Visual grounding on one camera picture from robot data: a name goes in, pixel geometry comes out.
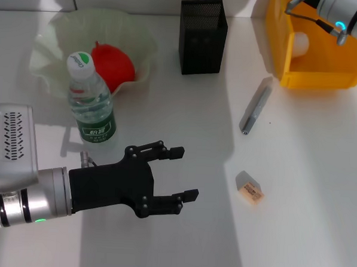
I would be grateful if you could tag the black mesh pen holder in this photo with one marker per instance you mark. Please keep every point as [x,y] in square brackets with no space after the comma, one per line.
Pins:
[200,51]

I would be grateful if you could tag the grey marker pen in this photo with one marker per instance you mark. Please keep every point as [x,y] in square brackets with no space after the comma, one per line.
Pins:
[254,110]

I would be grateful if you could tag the red-orange toy orange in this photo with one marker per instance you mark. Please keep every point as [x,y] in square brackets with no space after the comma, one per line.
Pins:
[116,67]

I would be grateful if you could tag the yellow plastic storage bin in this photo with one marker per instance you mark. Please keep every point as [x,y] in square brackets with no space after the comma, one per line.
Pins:
[319,66]

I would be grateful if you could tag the green-label clear water bottle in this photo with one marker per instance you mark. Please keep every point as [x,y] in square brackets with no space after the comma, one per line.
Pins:
[90,105]

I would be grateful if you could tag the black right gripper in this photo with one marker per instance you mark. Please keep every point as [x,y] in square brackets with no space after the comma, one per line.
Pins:
[312,0]

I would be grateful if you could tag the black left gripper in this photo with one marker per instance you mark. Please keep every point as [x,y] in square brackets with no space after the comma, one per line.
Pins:
[110,186]

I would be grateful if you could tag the beige eraser with paper sleeve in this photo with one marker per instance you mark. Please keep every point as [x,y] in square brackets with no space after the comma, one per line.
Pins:
[250,191]

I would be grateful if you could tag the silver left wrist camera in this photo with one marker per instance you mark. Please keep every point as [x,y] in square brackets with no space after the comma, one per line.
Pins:
[13,148]

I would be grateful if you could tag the pale green glass fruit plate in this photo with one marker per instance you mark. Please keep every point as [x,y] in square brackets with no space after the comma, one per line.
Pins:
[51,43]

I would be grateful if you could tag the white paper ball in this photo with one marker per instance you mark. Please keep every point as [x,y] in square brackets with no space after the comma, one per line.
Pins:
[300,44]

